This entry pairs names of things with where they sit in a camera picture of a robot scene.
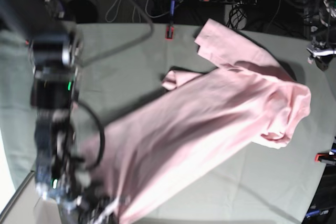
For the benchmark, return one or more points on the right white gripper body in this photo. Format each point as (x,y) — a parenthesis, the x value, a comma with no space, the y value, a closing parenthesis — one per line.
(88,208)

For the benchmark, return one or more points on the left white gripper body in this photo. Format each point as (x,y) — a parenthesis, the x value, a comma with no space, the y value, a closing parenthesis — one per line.
(321,55)

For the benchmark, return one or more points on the pink t-shirt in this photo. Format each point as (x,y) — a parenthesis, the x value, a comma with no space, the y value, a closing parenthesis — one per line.
(203,119)

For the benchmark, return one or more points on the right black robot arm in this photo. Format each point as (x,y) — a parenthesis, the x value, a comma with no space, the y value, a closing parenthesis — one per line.
(53,51)

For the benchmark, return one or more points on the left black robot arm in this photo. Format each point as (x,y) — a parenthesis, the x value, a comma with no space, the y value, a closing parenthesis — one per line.
(320,15)

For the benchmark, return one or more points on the right red black clamp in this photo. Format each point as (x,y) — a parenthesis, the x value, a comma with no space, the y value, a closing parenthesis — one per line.
(327,158)

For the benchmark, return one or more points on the red black clamp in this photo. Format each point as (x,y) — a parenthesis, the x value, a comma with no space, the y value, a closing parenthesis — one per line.
(170,26)
(327,158)

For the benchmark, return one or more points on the middle red black clamp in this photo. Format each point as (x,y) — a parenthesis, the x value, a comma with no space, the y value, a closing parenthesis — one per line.
(170,26)

